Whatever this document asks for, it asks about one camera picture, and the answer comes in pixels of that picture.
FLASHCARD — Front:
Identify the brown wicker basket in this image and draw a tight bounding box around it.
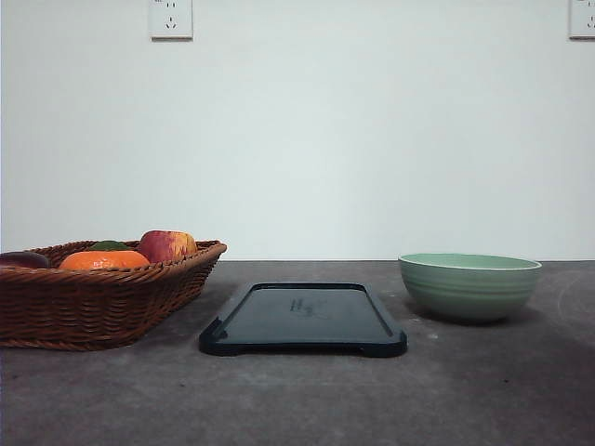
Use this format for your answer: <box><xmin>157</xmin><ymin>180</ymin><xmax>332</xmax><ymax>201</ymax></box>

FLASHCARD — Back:
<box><xmin>0</xmin><ymin>240</ymin><xmax>228</xmax><ymax>350</ymax></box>

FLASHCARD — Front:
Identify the white wall socket left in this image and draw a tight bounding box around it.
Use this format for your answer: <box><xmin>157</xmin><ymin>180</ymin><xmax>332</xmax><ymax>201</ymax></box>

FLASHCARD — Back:
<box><xmin>149</xmin><ymin>0</ymin><xmax>193</xmax><ymax>43</ymax></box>

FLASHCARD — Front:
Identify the red yellow apple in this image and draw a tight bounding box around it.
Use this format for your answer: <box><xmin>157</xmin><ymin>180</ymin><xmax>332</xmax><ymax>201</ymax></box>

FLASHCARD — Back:
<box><xmin>139</xmin><ymin>230</ymin><xmax>198</xmax><ymax>263</ymax></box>

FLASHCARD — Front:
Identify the dark red apple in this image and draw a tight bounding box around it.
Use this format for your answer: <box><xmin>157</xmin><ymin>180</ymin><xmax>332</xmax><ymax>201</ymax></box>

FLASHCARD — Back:
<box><xmin>0</xmin><ymin>251</ymin><xmax>46</xmax><ymax>269</ymax></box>

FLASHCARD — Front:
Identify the light green ceramic bowl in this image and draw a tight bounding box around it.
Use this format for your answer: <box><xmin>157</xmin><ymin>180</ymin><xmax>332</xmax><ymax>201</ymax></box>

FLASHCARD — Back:
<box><xmin>398</xmin><ymin>253</ymin><xmax>542</xmax><ymax>321</ymax></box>

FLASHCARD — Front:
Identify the dark teal rectangular tray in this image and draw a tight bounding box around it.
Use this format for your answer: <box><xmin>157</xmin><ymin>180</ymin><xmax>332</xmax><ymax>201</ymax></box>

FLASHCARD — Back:
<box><xmin>200</xmin><ymin>282</ymin><xmax>408</xmax><ymax>357</ymax></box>

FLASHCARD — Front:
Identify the white wall socket right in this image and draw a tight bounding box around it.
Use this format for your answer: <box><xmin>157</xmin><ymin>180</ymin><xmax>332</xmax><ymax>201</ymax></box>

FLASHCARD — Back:
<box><xmin>569</xmin><ymin>0</ymin><xmax>595</xmax><ymax>42</ymax></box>

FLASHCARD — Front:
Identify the white wall socket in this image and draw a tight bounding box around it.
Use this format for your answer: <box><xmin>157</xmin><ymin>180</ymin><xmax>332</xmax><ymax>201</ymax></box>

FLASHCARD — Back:
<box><xmin>149</xmin><ymin>0</ymin><xmax>193</xmax><ymax>43</ymax></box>
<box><xmin>569</xmin><ymin>0</ymin><xmax>595</xmax><ymax>42</ymax></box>

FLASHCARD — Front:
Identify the orange mandarin fruit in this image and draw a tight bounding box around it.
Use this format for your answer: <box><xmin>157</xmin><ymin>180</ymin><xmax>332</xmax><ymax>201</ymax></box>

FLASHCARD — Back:
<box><xmin>59</xmin><ymin>251</ymin><xmax>151</xmax><ymax>269</ymax></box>

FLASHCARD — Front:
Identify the green lime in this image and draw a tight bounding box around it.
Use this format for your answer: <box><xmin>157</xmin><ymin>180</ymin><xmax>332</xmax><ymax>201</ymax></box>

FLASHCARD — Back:
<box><xmin>88</xmin><ymin>240</ymin><xmax>134</xmax><ymax>251</ymax></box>

